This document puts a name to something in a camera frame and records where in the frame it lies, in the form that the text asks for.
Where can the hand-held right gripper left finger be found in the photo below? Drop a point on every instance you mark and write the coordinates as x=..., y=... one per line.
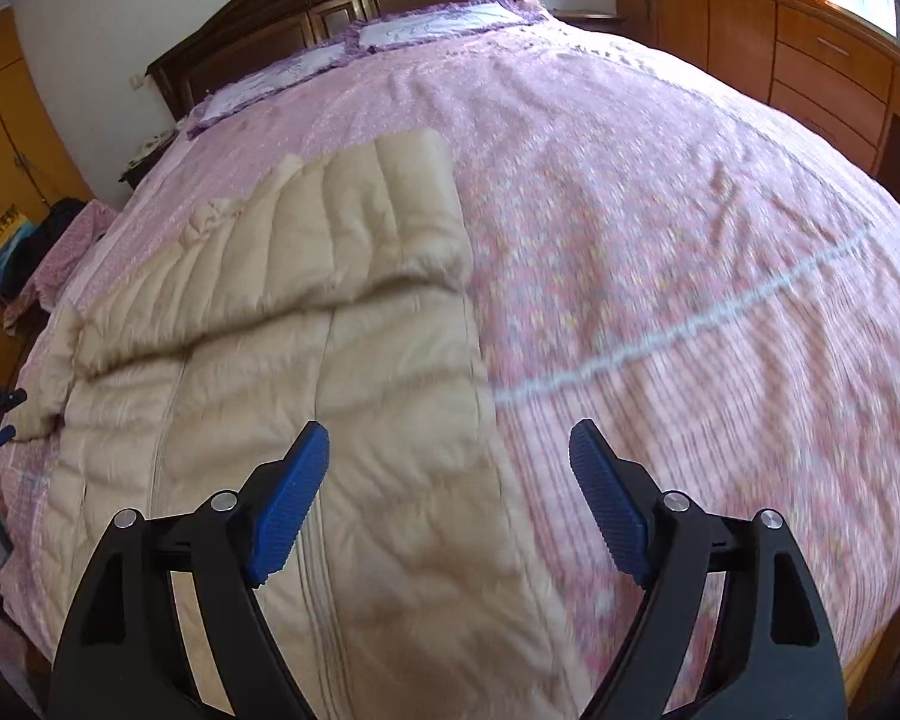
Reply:
x=289, y=499

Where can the dark wooden headboard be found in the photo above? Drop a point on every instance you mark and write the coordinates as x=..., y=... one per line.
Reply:
x=292, y=22

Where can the wooden wardrobe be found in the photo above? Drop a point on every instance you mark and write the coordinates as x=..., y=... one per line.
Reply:
x=7, y=135

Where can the black bag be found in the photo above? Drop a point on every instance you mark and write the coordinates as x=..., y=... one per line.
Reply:
x=56, y=229

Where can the dark wooden nightstand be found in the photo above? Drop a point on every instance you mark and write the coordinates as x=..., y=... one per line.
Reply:
x=589, y=21
x=142, y=161

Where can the pink floral bedspread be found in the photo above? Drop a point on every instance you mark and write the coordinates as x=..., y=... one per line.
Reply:
x=682, y=277

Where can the beige quilted duvet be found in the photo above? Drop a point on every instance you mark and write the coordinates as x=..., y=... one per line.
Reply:
x=270, y=360

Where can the pink floral cloth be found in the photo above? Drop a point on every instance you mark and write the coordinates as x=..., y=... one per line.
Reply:
x=64, y=262

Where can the wooden drawer cabinet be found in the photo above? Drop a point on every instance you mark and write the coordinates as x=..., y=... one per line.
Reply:
x=810, y=52

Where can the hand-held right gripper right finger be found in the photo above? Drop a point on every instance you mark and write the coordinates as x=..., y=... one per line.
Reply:
x=607, y=499

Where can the wooden bed frame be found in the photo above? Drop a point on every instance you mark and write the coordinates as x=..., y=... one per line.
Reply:
x=874, y=652

